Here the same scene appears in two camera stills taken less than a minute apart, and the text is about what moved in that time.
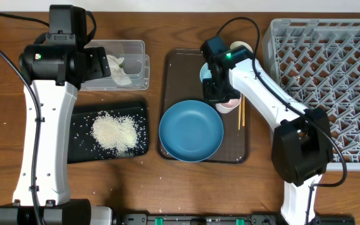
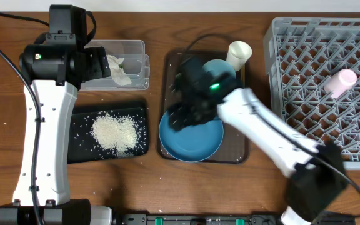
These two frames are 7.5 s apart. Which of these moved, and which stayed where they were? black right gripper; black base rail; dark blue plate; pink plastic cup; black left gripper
Moved: pink plastic cup; black right gripper
Stayed: black left gripper; black base rail; dark blue plate
